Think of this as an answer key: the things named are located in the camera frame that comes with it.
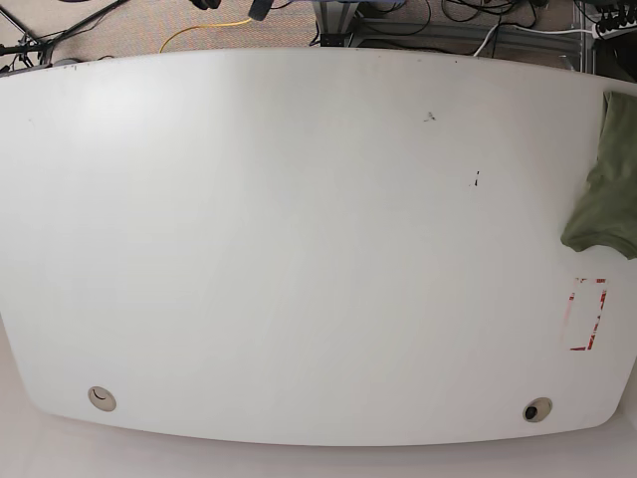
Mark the white power strip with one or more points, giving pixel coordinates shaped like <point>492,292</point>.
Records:
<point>615,20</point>

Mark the red tape rectangle marking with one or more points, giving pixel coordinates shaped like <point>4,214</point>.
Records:
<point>583,314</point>

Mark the aluminium frame base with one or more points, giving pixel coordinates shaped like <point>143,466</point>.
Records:
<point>334,23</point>

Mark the olive green T-shirt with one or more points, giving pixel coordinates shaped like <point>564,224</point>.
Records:
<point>605,215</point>

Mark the table grommet hole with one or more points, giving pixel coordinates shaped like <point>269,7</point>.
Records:
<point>102,399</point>
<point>537,410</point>

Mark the left table grommet hole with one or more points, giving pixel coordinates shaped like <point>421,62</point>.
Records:
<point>102,399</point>

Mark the right table grommet hole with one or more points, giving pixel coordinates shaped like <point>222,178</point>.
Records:
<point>537,410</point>

